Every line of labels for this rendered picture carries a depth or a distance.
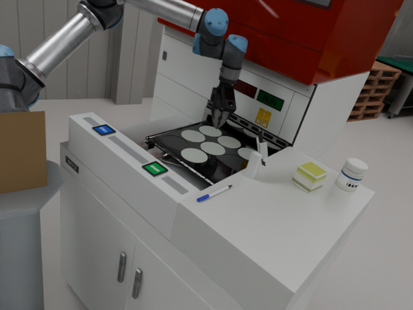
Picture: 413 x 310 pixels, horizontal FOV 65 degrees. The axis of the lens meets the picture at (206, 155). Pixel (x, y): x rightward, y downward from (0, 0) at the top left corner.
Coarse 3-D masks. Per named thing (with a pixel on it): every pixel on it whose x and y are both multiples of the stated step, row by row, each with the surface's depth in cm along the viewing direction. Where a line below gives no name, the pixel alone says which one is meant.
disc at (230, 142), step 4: (224, 136) 140; (220, 140) 135; (224, 140) 136; (228, 140) 137; (232, 140) 138; (236, 140) 139; (224, 144) 133; (228, 144) 134; (232, 144) 135; (236, 144) 136; (240, 144) 136
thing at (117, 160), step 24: (72, 120) 111; (96, 120) 114; (72, 144) 116; (96, 144) 105; (120, 144) 105; (96, 168) 109; (120, 168) 99; (168, 168) 98; (120, 192) 103; (144, 192) 94; (168, 192) 88; (192, 192) 91; (144, 216) 97; (168, 216) 90
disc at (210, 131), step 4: (200, 128) 141; (204, 128) 142; (208, 128) 143; (212, 128) 144; (204, 132) 138; (208, 132) 139; (212, 132) 140; (216, 132) 141; (220, 132) 142; (212, 136) 137; (216, 136) 138
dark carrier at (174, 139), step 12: (180, 132) 133; (168, 144) 123; (180, 144) 125; (192, 144) 127; (180, 156) 117; (216, 156) 123; (228, 156) 125; (240, 156) 127; (204, 168) 114; (216, 168) 116; (228, 168) 118; (240, 168) 120; (216, 180) 109
